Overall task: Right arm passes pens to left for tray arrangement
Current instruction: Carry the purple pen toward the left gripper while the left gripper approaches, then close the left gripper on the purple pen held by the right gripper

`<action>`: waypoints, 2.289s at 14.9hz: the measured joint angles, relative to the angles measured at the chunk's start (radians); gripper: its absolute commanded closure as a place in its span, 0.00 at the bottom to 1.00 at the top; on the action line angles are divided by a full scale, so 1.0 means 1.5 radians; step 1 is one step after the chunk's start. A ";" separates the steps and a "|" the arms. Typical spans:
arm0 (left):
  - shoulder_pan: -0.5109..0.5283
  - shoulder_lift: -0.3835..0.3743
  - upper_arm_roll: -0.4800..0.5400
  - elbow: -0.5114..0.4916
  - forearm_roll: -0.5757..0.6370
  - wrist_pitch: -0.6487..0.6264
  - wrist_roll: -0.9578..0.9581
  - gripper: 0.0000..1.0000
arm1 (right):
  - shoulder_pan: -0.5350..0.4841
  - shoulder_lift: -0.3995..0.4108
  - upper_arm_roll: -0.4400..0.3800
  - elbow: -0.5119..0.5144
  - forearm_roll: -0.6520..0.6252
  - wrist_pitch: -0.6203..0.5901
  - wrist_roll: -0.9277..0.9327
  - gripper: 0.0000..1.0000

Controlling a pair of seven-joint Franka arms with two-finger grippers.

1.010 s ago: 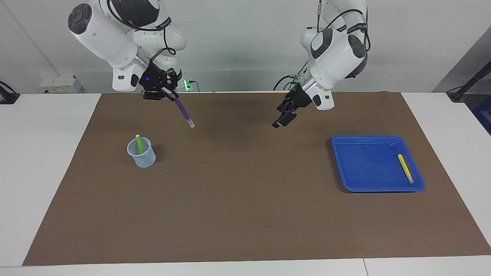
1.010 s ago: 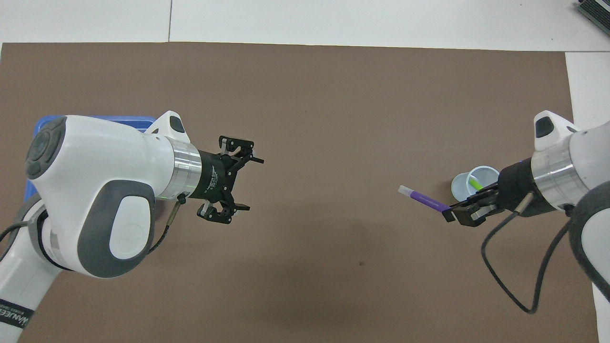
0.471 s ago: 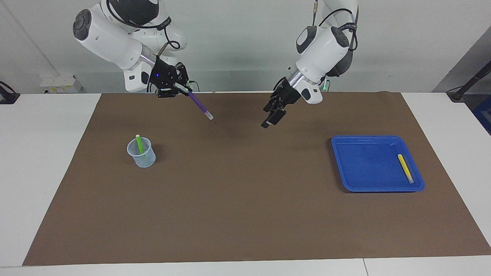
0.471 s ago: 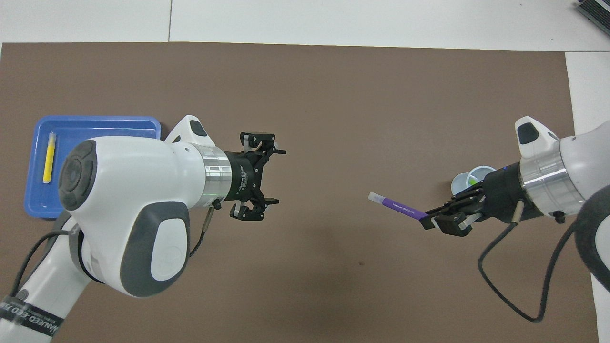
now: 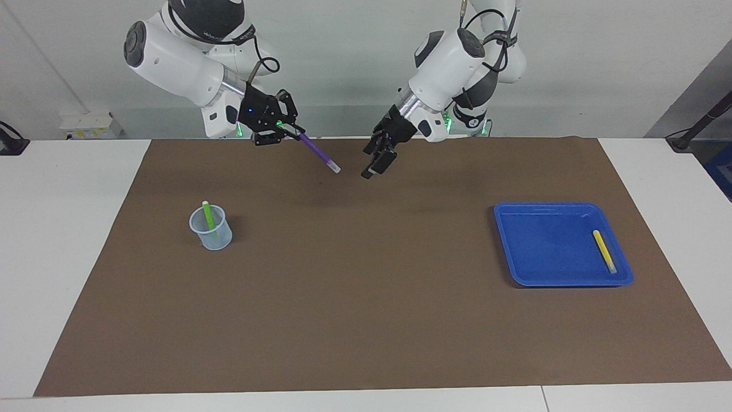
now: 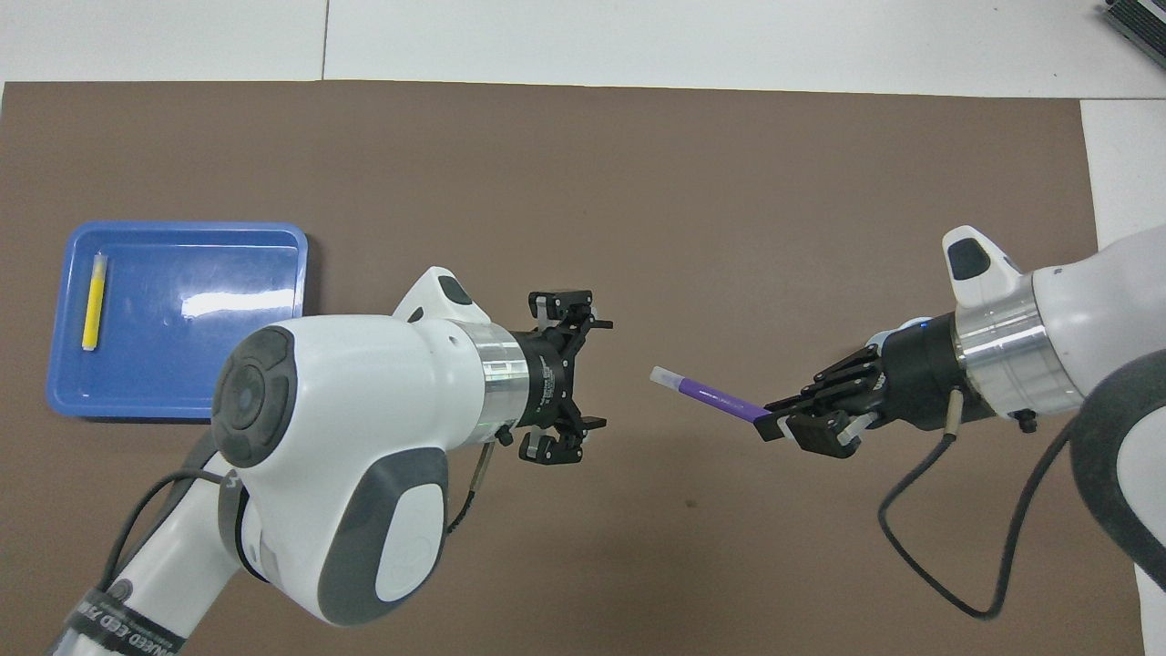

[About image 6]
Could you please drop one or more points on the grey striped device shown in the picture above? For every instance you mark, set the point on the grey striped device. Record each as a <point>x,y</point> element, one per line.
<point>1143,18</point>

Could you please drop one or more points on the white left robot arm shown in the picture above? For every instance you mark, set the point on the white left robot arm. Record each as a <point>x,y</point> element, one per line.
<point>364,392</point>

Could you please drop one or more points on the purple pen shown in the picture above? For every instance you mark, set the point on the purple pen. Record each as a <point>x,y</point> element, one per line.
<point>715,396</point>

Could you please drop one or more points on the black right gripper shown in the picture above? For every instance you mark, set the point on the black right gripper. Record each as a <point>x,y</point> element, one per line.
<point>920,374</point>

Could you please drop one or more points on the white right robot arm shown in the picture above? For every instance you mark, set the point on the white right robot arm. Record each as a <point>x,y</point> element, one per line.
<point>1093,319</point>

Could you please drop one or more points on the blue plastic tray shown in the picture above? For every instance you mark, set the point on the blue plastic tray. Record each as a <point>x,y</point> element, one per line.
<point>182,364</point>

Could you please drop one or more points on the brown table mat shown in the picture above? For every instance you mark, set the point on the brown table mat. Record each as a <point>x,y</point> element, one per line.
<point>638,182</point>

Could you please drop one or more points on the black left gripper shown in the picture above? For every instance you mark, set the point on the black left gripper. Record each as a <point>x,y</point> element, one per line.
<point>547,378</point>

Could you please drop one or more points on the yellow pen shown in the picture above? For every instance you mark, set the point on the yellow pen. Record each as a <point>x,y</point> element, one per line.
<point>93,310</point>

